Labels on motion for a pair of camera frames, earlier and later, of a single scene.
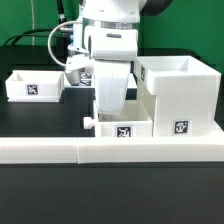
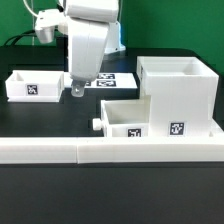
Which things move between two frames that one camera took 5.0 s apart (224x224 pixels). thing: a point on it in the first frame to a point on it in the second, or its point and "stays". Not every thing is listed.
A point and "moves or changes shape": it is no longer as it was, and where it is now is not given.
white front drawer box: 136,121 moves or changes shape
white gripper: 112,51 to 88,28
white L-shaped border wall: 111,150 stays
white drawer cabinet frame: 180,95 stays
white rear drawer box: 37,86 stays
